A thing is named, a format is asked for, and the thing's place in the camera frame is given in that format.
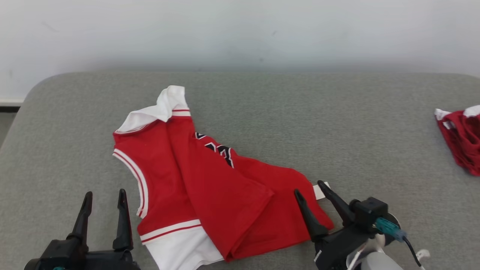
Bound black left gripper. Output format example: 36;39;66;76
67;189;141;270

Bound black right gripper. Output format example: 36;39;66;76
294;180;375;270

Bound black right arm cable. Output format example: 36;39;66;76
403;236;426;269

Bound white red right arm wires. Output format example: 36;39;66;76
345;244;372;270

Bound red basketball jersey number 23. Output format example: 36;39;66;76
112;85;335;270

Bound red shorts with white waistband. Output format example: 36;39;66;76
434;105;480;177

